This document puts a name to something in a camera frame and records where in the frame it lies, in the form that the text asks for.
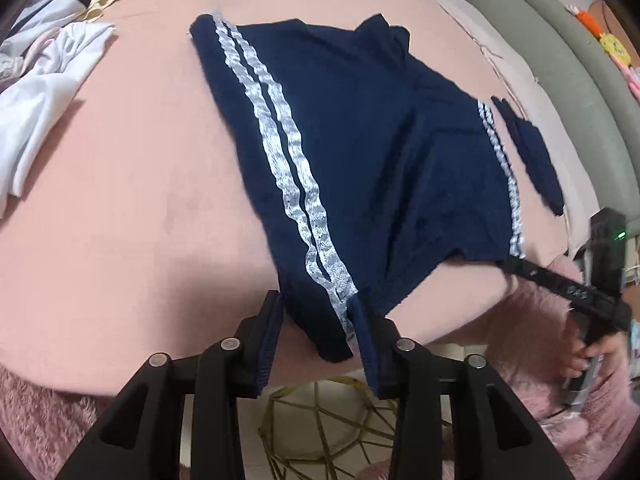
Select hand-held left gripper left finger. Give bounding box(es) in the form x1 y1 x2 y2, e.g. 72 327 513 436
55 290 286 480

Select gold wire basket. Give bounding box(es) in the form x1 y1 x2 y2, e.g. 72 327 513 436
257 379 451 480

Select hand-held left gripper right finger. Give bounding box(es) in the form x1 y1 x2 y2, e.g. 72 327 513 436
350 300 576 480

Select light grey navy-trimmed garment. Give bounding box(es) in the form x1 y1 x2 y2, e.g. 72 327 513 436
0 0 91 56

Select pale yellow garment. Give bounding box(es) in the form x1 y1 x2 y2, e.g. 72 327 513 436
82 0 137 23

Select navy white-striped shorts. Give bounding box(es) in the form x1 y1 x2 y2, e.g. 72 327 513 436
189 6 526 366

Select yellow plush toy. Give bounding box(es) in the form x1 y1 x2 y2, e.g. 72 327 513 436
600 32 632 59

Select bed with pink sheet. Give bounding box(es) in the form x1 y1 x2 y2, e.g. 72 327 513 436
0 0 596 401

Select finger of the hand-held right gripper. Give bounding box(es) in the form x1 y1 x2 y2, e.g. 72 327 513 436
501 256 571 296

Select carrot plush toy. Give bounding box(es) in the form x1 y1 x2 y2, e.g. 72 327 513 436
567 4 601 37

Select grey padded headboard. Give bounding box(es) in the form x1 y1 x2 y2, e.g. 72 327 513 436
450 0 640 241

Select pale pink pillow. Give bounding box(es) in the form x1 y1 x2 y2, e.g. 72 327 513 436
500 72 596 261
410 0 506 86

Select white shirt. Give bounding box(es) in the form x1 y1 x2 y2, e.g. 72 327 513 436
0 22 118 216

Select navy garment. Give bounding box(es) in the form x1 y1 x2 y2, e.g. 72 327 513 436
491 94 567 217

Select pink fluffy rug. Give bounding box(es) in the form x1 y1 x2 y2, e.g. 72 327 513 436
0 255 640 480

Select person's right hand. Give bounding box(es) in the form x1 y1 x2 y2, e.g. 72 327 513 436
564 329 632 392

